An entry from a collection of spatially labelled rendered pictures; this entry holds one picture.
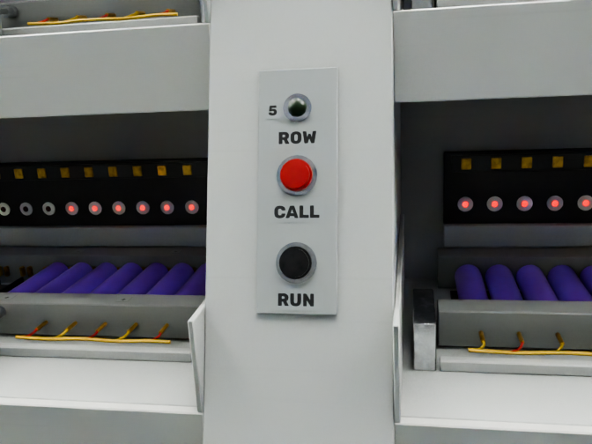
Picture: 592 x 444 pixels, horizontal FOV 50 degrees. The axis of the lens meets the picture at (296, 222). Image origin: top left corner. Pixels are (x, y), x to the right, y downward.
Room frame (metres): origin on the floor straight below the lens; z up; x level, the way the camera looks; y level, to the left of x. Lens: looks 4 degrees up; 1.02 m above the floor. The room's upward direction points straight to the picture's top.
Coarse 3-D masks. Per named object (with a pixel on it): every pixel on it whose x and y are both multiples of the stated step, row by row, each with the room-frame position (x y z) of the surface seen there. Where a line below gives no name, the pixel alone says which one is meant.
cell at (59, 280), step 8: (80, 264) 0.49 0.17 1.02; (88, 264) 0.49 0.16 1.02; (64, 272) 0.47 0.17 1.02; (72, 272) 0.47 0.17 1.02; (80, 272) 0.48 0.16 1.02; (88, 272) 0.49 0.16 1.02; (56, 280) 0.46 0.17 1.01; (64, 280) 0.46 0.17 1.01; (72, 280) 0.47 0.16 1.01; (48, 288) 0.44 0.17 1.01; (56, 288) 0.45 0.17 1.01; (64, 288) 0.46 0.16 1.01
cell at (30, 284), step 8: (56, 264) 0.49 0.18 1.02; (64, 264) 0.50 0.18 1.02; (40, 272) 0.48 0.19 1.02; (48, 272) 0.48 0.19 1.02; (56, 272) 0.48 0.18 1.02; (32, 280) 0.46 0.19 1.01; (40, 280) 0.46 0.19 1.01; (48, 280) 0.47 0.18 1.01; (16, 288) 0.45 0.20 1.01; (24, 288) 0.45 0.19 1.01; (32, 288) 0.45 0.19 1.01; (40, 288) 0.46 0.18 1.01
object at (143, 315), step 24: (24, 312) 0.41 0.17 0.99; (48, 312) 0.41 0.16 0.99; (72, 312) 0.41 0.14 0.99; (96, 312) 0.40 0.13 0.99; (120, 312) 0.40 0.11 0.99; (144, 312) 0.40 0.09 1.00; (168, 312) 0.39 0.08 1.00; (192, 312) 0.39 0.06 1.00; (24, 336) 0.40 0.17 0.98; (120, 336) 0.40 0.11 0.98; (144, 336) 0.40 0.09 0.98; (168, 336) 0.40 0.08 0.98
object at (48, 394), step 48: (0, 240) 0.53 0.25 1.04; (48, 240) 0.52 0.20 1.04; (96, 240) 0.52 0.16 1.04; (144, 240) 0.51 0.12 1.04; (192, 240) 0.50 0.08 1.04; (0, 336) 0.42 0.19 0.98; (48, 336) 0.42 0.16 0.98; (96, 336) 0.41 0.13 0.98; (192, 336) 0.31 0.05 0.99; (0, 384) 0.36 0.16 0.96; (48, 384) 0.36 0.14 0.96; (96, 384) 0.35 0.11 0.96; (144, 384) 0.35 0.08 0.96; (192, 384) 0.35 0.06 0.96; (0, 432) 0.35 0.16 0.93; (48, 432) 0.34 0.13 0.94; (96, 432) 0.34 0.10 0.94; (144, 432) 0.33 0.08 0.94; (192, 432) 0.33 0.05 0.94
